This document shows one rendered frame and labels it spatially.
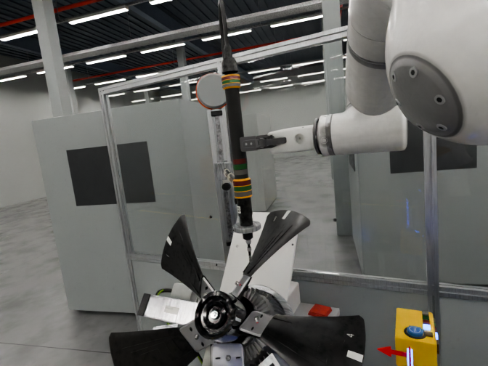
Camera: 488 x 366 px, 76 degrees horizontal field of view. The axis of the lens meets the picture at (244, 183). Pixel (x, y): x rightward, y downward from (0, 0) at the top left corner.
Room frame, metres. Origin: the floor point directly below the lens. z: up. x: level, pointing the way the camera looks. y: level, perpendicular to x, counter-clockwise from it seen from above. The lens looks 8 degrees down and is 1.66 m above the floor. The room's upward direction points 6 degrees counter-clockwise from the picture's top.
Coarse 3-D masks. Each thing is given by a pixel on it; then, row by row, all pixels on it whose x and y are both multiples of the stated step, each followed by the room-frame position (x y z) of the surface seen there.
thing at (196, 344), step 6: (186, 324) 0.80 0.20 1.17; (192, 324) 0.79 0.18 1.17; (180, 330) 0.79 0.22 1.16; (186, 330) 0.79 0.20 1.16; (192, 330) 0.79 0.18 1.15; (186, 336) 0.80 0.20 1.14; (192, 336) 0.80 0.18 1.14; (192, 342) 0.80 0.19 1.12; (198, 342) 0.80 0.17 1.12; (204, 342) 0.80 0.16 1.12; (210, 342) 0.80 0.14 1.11; (198, 348) 0.80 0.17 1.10; (204, 348) 0.80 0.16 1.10
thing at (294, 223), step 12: (288, 216) 0.89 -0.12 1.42; (300, 216) 0.85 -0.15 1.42; (264, 228) 0.97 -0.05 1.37; (276, 228) 0.89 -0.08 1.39; (288, 228) 0.84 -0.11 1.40; (300, 228) 0.81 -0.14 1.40; (264, 240) 0.90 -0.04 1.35; (276, 240) 0.84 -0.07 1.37; (288, 240) 0.80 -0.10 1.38; (264, 252) 0.83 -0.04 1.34; (252, 264) 0.84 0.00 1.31
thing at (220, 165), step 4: (220, 160) 1.41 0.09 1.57; (224, 160) 1.41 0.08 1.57; (216, 164) 1.32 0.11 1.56; (220, 164) 1.32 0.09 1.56; (224, 164) 1.32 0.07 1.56; (228, 164) 1.32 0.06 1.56; (216, 168) 1.32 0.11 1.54; (220, 168) 1.32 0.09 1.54; (228, 168) 1.32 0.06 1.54; (232, 168) 1.32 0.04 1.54; (216, 172) 1.32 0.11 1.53; (220, 172) 1.32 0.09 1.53; (232, 172) 1.32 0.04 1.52; (216, 176) 1.36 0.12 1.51; (220, 176) 1.32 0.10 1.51; (224, 176) 1.32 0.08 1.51; (220, 180) 1.32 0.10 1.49
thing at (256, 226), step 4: (236, 200) 0.77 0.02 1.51; (236, 204) 0.77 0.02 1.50; (236, 224) 0.76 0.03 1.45; (256, 224) 0.74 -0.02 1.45; (260, 224) 0.74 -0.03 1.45; (232, 228) 0.75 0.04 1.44; (236, 228) 0.73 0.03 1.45; (240, 228) 0.72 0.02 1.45; (244, 228) 0.72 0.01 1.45; (248, 228) 0.72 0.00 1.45; (252, 228) 0.72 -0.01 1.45; (256, 228) 0.72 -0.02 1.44; (260, 228) 0.74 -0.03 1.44; (236, 232) 0.73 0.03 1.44; (240, 232) 0.72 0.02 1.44; (244, 232) 0.71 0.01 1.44; (248, 232) 0.71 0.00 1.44
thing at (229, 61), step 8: (224, 48) 0.74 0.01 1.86; (224, 56) 0.75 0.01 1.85; (224, 64) 0.73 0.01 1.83; (232, 64) 0.73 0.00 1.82; (224, 72) 0.76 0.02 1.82; (232, 72) 0.77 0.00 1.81; (240, 200) 0.73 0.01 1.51; (248, 200) 0.74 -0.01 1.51; (240, 208) 0.73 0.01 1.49; (248, 208) 0.73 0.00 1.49; (240, 216) 0.74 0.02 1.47; (248, 216) 0.73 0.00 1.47; (240, 224) 0.74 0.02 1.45; (248, 224) 0.73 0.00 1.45
